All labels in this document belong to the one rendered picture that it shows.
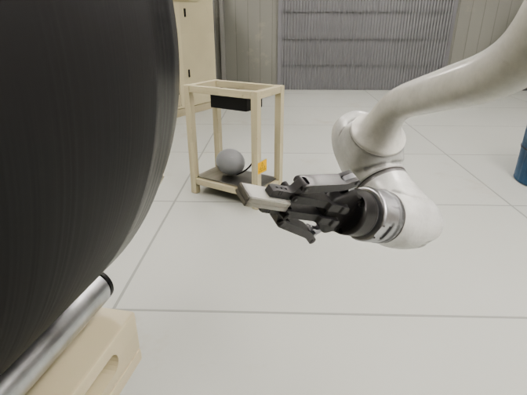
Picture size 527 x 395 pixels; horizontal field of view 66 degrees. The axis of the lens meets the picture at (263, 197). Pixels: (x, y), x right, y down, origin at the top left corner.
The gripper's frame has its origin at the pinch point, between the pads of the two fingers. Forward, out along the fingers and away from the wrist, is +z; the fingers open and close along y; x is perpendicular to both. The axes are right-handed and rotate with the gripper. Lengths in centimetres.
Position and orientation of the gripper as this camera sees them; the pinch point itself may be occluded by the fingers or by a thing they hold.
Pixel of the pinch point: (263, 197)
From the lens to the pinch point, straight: 51.6
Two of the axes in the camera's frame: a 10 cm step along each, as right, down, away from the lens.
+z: -7.6, -1.2, -6.4
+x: -4.3, -6.4, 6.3
